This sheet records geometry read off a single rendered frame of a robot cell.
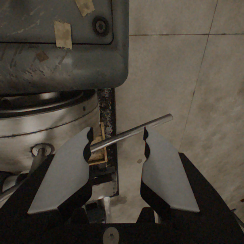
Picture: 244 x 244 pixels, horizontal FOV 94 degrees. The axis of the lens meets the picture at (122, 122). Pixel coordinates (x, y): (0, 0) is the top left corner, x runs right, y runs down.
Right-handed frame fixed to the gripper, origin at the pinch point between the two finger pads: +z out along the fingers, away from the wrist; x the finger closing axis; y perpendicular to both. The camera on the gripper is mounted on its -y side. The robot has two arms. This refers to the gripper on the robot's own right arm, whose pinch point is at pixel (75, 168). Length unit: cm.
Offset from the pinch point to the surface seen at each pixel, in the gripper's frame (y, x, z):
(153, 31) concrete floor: -70, -108, 86
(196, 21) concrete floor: -80, -108, 139
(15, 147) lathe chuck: -26.0, 16.2, -4.0
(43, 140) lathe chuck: -26.2, 15.7, 0.7
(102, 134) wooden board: -3.7, -17.1, 13.7
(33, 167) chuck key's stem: -24.9, 21.4, 0.7
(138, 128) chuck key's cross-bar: -30.2, 22.6, 17.8
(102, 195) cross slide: 42.5, -10.6, 8.7
